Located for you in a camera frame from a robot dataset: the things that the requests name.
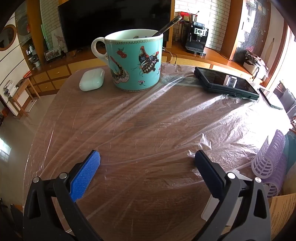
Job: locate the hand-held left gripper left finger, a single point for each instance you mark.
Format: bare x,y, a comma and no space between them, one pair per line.
85,176

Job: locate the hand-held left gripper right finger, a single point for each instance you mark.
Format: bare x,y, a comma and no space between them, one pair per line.
208,171

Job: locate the purple hair roller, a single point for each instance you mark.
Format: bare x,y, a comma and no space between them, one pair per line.
276,183
272,150

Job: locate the clear plastic table cover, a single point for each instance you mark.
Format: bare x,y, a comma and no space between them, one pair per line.
148,120

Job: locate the brown cardboard box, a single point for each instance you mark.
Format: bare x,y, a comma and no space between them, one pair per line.
282,213

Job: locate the teal cloth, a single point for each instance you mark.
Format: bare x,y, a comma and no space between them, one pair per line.
291,148

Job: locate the black cased smartphone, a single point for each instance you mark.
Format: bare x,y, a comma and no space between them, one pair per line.
222,80

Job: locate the white earbuds case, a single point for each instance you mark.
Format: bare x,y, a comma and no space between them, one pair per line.
91,80

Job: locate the wooden television cabinet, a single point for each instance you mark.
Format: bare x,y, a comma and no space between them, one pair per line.
53,76

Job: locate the small wooden side table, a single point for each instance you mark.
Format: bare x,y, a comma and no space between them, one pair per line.
23,90

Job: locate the stack of papers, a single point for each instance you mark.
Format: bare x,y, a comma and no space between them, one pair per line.
9,88

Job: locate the pile of bags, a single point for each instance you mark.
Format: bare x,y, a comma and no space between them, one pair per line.
254,62

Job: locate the teal butterfly mug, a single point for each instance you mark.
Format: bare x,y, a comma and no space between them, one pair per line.
134,60

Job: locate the small decorated box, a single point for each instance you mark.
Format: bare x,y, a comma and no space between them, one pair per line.
53,54

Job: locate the black coffee machine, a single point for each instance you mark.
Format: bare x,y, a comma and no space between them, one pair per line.
196,34

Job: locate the white art print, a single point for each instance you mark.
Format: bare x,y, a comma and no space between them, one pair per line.
59,38

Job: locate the metal utensil cup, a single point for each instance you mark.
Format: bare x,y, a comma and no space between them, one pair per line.
193,17

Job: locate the red container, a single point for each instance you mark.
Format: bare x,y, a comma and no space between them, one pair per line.
185,16

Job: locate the black flat television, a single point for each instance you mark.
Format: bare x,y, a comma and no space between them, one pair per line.
111,20

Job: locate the round wooden wall mirror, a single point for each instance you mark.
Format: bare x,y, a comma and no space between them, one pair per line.
7,37

